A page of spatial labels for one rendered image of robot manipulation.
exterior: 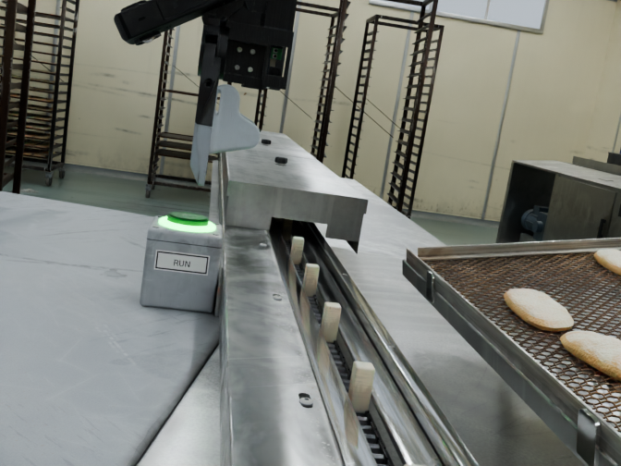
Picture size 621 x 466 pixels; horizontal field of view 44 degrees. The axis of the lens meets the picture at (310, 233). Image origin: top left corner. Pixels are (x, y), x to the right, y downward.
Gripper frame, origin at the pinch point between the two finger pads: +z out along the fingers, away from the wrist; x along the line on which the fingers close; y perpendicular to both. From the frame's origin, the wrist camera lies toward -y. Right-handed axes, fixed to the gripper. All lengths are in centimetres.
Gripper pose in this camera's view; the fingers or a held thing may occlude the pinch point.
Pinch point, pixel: (196, 167)
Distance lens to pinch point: 74.2
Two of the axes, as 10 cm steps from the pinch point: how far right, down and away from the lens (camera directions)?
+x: -1.1, -1.9, 9.7
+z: -1.5, 9.7, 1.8
